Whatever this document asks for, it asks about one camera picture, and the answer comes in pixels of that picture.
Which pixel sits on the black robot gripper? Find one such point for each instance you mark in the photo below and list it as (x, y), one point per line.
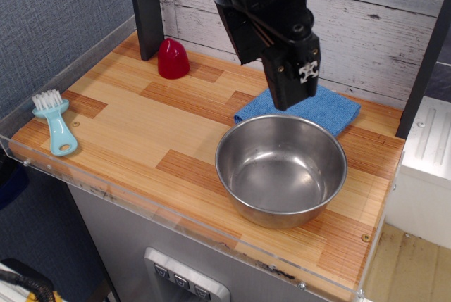
(281, 33)

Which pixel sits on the light blue dish brush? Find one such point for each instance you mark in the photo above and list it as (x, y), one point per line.
(49, 105)

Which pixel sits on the blue folded cloth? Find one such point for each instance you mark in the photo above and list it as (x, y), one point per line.
(330, 110)

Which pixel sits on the stainless steel bowl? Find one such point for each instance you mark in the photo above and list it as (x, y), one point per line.
(280, 171)

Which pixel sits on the red plastic dome object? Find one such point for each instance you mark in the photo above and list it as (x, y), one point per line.
(173, 62)

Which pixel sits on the white ribbed side appliance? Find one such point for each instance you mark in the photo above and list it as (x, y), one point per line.
(419, 203)

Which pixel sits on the clear acrylic edge guard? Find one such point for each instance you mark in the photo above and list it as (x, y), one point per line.
(326, 258)

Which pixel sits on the silver button control panel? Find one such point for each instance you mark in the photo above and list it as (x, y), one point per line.
(184, 277)

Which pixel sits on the yellow black object bottom left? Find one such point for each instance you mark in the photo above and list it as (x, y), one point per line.
(15, 287)

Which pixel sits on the dark right vertical post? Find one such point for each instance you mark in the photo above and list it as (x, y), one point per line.
(430, 58)

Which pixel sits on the dark vertical post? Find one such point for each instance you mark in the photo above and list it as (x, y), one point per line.
(430, 58)
(149, 25)

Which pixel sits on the dark left vertical post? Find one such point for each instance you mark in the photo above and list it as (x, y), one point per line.
(149, 25)

